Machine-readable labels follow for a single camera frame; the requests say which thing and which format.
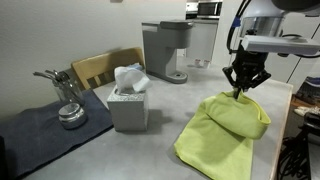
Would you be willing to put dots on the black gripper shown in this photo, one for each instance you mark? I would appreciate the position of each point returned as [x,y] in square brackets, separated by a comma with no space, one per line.
[249,68]

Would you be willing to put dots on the yellow-green microfiber towel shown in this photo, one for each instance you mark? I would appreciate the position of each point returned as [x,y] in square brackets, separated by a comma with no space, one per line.
[218,140]

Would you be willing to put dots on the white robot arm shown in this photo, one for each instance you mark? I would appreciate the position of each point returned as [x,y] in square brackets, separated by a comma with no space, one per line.
[256,31]

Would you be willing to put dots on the coffee pod near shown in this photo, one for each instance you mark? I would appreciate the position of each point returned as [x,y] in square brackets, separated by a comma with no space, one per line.
[206,64]

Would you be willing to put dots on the coffee pod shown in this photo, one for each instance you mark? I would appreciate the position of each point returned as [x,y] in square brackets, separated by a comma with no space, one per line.
[206,64]
[197,62]

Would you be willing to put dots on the coffee pod far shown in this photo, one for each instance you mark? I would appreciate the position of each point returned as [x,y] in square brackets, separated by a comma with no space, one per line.
[197,62]

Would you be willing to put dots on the microwave oven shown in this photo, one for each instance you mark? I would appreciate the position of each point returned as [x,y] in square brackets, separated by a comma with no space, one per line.
[210,9]

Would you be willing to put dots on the grey pod coffee maker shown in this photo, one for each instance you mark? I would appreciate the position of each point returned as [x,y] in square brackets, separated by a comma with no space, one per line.
[161,40]

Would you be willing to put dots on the black tripod stand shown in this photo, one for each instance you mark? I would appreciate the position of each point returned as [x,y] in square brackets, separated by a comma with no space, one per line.
[294,157]

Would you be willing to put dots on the white tissue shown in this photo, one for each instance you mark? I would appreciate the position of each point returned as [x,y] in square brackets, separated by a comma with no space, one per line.
[130,80]

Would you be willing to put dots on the grey tissue box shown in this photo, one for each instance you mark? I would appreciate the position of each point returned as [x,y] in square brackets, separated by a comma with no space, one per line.
[129,110]

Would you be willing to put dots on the wooden chair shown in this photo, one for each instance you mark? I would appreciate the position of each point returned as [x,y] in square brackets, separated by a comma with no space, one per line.
[93,68]

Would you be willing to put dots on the round metal lid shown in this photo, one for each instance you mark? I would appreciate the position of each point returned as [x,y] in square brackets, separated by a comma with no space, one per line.
[72,116]

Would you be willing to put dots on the glass jar with metal tools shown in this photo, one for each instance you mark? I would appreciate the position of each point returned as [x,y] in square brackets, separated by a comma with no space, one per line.
[66,87]

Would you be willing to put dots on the dark blue cloth mat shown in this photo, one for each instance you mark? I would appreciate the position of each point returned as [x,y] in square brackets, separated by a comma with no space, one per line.
[35,137]

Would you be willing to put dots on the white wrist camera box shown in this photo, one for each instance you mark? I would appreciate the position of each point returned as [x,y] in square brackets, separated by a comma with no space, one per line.
[285,45]

